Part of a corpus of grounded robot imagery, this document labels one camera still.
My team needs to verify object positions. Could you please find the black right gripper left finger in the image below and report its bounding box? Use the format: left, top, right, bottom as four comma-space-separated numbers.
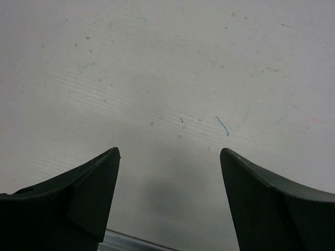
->
1, 147, 120, 250

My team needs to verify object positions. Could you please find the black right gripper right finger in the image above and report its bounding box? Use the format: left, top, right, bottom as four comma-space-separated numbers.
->
220, 148, 334, 250

